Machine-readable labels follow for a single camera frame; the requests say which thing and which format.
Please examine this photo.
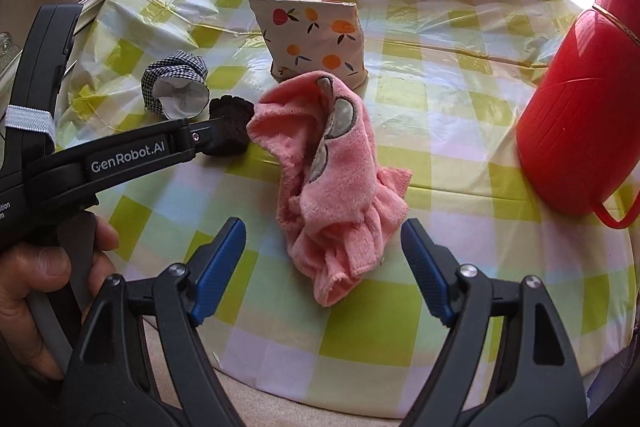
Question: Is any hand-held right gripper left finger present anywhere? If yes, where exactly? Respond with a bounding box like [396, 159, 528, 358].
[62, 217, 248, 427]

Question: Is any black white checked cloth pouch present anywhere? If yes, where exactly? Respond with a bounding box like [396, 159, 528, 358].
[140, 50, 210, 122]

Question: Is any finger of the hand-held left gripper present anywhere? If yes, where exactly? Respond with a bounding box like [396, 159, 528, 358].
[186, 118, 225, 155]

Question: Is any red thermos jug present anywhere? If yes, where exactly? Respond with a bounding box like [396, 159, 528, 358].
[516, 0, 640, 229]

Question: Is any fruit print fabric pouch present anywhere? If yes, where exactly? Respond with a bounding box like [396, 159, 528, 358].
[248, 0, 366, 90]

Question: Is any pink fleece towel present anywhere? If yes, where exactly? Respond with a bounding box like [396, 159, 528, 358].
[246, 70, 413, 307]

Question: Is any person's left hand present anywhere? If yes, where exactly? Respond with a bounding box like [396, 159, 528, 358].
[0, 216, 121, 383]

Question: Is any black knitted item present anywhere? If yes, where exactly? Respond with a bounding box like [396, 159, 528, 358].
[202, 95, 257, 158]

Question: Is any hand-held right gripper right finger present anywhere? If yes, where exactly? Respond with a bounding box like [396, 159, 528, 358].
[400, 219, 588, 427]

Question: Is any green checked plastic tablecloth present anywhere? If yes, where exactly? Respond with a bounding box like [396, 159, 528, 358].
[65, 0, 640, 400]

